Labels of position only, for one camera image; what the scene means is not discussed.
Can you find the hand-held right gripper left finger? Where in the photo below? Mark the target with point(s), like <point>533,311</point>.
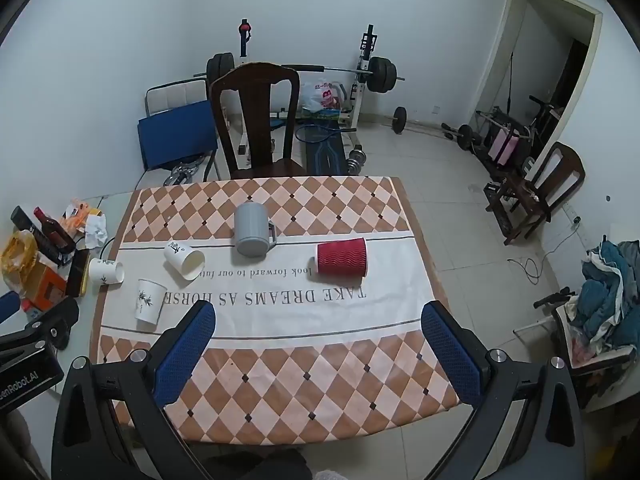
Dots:
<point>185,350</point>

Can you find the yellow plastic bag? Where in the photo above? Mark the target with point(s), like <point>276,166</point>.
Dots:
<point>17,260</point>

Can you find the orange cardboard box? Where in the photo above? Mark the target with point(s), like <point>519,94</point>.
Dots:
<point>45,287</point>

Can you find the person's left forearm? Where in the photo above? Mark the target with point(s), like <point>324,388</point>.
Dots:
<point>17,442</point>

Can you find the dark wine bottle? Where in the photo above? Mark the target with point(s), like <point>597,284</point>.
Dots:
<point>52,230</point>

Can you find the checkered printed tablecloth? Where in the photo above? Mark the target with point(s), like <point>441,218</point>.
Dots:
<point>300,380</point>

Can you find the orange snack packet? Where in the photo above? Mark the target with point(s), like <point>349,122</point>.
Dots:
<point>77,215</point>

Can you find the white weight bench rack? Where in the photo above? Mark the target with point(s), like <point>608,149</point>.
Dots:
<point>361,67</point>

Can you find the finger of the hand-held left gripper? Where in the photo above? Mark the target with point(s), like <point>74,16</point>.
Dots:
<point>7,306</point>
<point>57,322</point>

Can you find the long black box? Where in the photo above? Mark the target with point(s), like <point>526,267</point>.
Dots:
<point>30,232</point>

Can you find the white frame chair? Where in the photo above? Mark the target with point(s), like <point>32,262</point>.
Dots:
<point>595,365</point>

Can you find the crumpled white tissue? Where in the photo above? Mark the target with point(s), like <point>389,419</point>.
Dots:
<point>95,232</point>

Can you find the blue tennis racket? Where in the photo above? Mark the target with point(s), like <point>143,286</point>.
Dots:
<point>312,134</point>

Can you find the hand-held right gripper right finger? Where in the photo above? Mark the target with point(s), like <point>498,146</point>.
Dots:
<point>452,355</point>

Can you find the grey plastic mug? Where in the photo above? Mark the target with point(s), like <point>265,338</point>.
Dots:
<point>252,230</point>

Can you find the pile of clothes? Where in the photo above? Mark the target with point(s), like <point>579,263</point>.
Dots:
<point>607,300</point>

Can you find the pink bag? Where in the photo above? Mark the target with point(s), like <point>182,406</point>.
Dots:
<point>504,147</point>

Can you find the black bench pad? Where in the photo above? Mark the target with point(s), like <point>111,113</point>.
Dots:
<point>324,157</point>

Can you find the small barbell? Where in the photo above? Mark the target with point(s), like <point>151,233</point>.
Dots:
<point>399,120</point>

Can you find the dark wooden chair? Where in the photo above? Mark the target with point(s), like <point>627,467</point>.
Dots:
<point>555,180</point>
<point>256,125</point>

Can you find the black exercise machine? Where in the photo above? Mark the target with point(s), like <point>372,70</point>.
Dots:
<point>537,115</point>

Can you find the chrome dumbbell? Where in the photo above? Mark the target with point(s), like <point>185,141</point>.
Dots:
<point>356,160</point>

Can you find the person's dark pants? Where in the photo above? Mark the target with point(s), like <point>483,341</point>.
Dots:
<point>255,467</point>

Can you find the red ribbed paper cup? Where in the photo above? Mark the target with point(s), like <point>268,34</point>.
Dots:
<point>340,259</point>

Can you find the white paper cup plant print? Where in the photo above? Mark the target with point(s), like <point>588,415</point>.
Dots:
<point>148,305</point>
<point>104,271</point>

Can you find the white red plastic bag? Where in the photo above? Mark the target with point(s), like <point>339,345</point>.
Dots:
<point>322,95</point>

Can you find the blue folding chair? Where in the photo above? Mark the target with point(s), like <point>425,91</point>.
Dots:
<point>175,135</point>

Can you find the small black box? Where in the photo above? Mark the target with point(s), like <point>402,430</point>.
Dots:
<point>79,272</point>

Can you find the long barbell black plates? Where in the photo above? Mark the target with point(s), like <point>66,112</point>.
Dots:
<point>380,76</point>

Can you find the white paper cup script print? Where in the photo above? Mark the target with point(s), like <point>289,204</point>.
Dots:
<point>181,258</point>

